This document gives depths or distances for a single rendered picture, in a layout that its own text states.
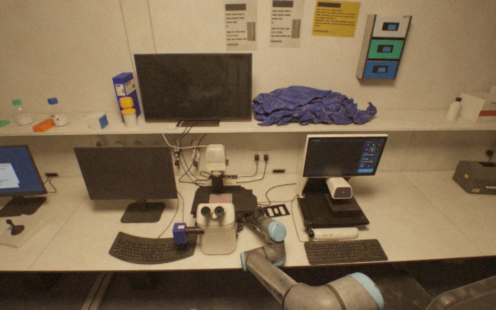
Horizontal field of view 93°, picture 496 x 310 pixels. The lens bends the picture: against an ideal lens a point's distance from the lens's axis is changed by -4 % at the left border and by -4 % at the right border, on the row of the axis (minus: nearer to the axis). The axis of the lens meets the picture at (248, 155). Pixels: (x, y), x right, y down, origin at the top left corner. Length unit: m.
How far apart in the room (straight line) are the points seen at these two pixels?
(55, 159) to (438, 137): 3.06
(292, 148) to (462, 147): 1.44
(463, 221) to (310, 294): 1.53
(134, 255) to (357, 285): 1.14
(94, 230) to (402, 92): 2.38
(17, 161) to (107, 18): 1.05
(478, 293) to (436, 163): 1.41
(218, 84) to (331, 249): 1.18
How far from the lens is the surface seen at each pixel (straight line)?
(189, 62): 1.62
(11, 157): 2.01
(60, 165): 2.45
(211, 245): 1.40
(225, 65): 1.60
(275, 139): 1.90
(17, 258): 1.91
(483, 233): 2.13
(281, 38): 1.84
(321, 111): 1.65
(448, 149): 2.60
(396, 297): 1.85
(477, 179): 2.44
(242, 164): 1.99
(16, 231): 2.02
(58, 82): 2.27
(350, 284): 0.82
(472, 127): 2.25
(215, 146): 1.30
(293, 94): 1.73
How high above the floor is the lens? 1.89
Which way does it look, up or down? 30 degrees down
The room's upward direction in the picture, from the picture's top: straight up
